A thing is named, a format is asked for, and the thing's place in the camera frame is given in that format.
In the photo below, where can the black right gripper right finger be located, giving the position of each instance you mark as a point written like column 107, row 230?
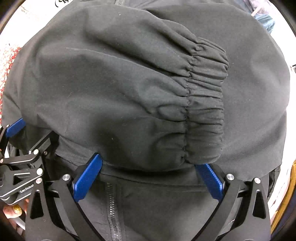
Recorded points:
column 242, row 211

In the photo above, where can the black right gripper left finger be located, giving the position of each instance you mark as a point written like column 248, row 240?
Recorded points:
column 54, row 213

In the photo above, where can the black jacket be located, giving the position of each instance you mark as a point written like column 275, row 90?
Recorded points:
column 164, row 86

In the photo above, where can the person left hand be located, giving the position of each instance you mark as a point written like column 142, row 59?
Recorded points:
column 13, row 211

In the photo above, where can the yellow wooden hoop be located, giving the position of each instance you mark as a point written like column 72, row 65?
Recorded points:
column 286, row 200

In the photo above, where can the pink polka dot blanket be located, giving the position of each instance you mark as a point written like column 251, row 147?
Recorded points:
column 38, row 80

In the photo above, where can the blue hanging garment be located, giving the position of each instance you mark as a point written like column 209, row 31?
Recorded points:
column 265, row 19

